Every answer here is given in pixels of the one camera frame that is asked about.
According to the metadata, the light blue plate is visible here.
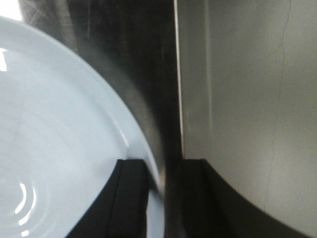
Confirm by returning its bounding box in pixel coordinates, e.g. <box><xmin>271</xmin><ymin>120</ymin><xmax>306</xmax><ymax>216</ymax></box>
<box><xmin>0</xmin><ymin>17</ymin><xmax>165</xmax><ymax>238</ymax></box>

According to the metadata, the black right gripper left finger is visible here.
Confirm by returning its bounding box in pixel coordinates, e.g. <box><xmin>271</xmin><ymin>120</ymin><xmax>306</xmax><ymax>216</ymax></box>
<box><xmin>68</xmin><ymin>159</ymin><xmax>149</xmax><ymax>238</ymax></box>

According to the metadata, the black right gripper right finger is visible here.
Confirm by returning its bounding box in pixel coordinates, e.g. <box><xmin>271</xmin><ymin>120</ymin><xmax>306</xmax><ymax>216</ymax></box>
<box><xmin>165</xmin><ymin>159</ymin><xmax>305</xmax><ymax>238</ymax></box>

